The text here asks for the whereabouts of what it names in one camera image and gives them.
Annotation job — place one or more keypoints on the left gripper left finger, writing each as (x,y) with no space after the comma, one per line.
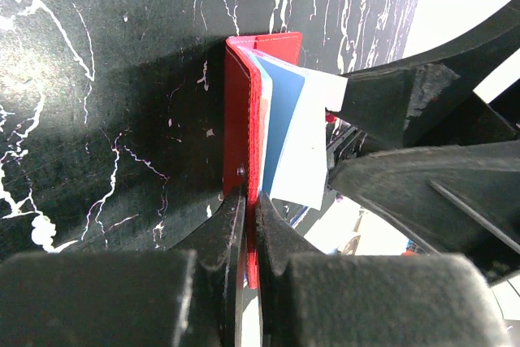
(189,295)

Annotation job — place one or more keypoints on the red leather card holder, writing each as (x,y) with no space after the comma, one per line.
(275,115)

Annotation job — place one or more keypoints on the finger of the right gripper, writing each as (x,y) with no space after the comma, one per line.
(399,102)
(452,198)

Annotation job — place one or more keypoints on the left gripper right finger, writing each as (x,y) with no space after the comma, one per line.
(309,298)

